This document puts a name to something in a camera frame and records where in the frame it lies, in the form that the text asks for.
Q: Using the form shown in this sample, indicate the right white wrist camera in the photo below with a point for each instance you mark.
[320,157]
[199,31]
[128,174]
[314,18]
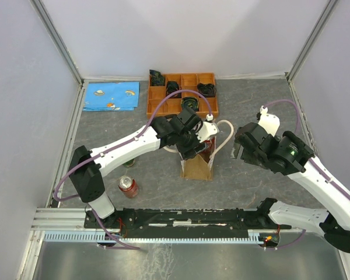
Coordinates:
[268,121]

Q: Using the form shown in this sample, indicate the canvas tote bag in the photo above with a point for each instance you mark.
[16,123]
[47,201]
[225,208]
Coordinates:
[201,167]

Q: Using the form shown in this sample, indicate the green glass bottle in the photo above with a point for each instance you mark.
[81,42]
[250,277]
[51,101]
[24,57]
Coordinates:
[129,163]

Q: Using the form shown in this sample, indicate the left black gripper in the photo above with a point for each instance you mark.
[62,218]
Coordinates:
[189,151]

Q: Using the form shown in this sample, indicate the orange wooden compartment tray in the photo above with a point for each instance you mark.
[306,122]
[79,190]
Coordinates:
[188,85]

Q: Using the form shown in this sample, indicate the blue patterned cloth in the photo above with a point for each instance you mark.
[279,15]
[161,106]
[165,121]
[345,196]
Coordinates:
[112,96]

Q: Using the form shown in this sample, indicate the rolled dark sock right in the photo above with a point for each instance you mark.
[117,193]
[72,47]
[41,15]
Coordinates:
[207,89]

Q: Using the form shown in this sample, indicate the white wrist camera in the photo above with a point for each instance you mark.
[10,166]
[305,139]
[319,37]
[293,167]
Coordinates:
[268,121]
[207,130]

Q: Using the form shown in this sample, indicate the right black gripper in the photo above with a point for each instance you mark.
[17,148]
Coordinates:
[235,149]

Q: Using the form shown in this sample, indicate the rolled dark sock bottom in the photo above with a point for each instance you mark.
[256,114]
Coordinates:
[191,102]

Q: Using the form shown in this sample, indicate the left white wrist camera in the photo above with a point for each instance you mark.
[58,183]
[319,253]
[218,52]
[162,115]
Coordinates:
[207,130]

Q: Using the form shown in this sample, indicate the red cola can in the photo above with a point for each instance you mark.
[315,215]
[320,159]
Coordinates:
[210,146]
[128,186]

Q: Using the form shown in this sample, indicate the rolled dark sock top-left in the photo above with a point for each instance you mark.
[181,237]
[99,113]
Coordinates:
[156,78]

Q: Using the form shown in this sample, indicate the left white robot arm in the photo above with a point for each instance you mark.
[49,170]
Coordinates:
[88,167]

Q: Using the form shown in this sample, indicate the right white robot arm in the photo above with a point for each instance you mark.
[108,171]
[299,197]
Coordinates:
[294,159]

